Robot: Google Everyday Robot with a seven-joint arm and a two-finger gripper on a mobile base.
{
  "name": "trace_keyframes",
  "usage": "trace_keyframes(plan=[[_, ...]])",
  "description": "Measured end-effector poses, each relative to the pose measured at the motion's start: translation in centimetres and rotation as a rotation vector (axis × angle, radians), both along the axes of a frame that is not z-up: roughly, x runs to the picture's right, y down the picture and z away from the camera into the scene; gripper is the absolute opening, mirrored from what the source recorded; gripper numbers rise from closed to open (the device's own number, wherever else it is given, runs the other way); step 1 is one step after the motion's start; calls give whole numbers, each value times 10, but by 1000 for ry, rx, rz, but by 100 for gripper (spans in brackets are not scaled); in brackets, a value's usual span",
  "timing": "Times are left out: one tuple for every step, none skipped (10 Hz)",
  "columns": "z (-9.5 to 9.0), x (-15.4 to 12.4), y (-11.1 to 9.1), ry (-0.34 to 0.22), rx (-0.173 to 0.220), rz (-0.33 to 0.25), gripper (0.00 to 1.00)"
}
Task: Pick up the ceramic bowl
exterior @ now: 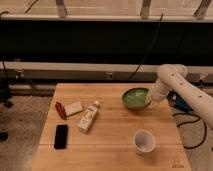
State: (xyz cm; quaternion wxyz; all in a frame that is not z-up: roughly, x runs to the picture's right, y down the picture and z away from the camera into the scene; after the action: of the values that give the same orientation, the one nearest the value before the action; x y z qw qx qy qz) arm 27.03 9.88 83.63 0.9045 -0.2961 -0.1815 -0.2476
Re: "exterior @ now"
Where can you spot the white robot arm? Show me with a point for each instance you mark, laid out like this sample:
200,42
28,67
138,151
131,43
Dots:
172,77

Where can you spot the blue box on floor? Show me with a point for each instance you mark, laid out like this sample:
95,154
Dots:
177,102

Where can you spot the black smartphone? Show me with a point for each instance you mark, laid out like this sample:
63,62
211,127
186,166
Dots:
61,137

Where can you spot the black chair base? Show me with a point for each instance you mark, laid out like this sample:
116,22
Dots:
5,96

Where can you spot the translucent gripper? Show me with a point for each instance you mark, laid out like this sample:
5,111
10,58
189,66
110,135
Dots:
150,102

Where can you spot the wall power outlet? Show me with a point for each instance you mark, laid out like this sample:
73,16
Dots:
109,75

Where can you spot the red snack bar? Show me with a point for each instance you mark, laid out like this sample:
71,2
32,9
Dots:
61,110

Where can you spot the white plastic bottle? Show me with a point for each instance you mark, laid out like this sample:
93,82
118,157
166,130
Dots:
88,117

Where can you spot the green ceramic bowl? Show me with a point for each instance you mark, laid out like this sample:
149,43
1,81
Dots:
135,98

